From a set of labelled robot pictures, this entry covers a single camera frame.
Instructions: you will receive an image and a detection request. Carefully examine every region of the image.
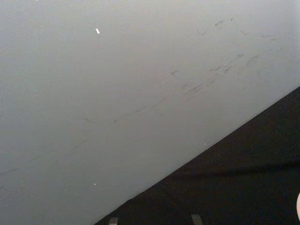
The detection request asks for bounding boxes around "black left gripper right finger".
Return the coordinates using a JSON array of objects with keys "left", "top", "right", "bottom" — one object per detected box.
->
[{"left": 190, "top": 214, "right": 204, "bottom": 225}]

